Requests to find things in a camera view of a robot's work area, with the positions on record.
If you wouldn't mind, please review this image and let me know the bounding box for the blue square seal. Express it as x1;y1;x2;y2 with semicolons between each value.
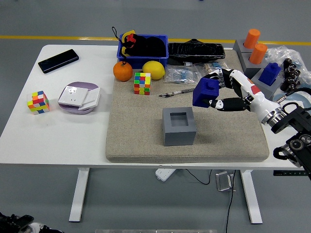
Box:
258;62;282;86
192;77;221;108

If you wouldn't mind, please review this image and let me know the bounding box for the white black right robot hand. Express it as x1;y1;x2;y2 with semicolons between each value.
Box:
203;68;280;122

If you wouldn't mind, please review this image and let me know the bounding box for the black table control panel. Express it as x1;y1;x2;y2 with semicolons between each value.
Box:
273;170;308;176

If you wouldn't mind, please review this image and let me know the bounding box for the grey cube seal holder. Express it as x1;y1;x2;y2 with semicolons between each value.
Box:
240;52;268;80
251;69;285;100
233;38;256;55
162;106;197;147

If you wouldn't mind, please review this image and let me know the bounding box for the black floor cable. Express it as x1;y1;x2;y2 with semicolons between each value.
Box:
186;169;237;233

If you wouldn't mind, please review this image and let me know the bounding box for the orange fruit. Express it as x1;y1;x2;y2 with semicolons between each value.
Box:
113;61;134;82

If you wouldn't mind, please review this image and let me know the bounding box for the silver black pen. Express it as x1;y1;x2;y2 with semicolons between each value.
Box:
159;88;195;98

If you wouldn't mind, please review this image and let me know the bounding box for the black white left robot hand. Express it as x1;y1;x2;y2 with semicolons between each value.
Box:
0;212;64;233

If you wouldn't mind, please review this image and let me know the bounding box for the twisted multicolour puzzle cube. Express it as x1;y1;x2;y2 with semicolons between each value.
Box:
26;90;51;116

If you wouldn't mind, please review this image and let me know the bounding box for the white switch panel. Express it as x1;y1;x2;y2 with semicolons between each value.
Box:
77;87;101;112

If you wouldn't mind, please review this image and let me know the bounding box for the black smartphone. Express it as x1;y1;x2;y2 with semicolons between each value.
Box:
37;49;80;74

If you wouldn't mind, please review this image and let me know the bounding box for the crumpled clear plastic bag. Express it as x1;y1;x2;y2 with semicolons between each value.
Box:
264;45;311;95

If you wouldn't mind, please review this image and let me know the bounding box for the aligned multicolour puzzle cube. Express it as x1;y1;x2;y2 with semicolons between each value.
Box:
133;72;152;96

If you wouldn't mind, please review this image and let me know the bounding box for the silver metal bracket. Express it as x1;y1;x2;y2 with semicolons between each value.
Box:
215;171;236;192

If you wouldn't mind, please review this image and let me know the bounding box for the yellow lemon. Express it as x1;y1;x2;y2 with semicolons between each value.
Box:
142;60;166;80

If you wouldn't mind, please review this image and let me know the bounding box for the pile of dark knobs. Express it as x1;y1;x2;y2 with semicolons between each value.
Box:
280;58;302;93

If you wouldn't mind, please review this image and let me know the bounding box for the clear bag of tan resistors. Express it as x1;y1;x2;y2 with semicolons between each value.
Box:
201;61;230;74

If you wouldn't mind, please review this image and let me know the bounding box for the orange cylinder seal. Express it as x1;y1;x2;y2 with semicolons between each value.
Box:
249;43;268;65
243;28;261;49

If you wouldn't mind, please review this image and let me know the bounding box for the purple plate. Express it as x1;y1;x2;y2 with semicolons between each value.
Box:
58;81;101;115

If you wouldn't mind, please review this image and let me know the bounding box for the white wall socket panel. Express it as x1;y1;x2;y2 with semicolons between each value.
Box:
58;85;89;109

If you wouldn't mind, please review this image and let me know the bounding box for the clear bag of blue resistors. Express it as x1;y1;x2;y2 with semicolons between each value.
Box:
164;65;204;85

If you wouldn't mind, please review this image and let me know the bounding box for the black keyboard in plastic wrap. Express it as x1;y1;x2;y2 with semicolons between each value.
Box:
167;38;226;66

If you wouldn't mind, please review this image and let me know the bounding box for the blue plastic bin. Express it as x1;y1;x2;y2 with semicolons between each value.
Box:
116;33;169;70

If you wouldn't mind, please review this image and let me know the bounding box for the white power strip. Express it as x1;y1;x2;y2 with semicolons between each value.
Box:
155;168;176;182

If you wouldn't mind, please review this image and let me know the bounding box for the grey-brown fabric mat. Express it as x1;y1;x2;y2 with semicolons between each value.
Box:
105;50;270;164

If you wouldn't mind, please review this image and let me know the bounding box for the white table leg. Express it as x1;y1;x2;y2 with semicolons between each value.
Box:
69;167;90;223
239;169;263;224

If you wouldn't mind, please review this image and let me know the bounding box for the black pouch with cord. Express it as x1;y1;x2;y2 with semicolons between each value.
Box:
111;26;166;65

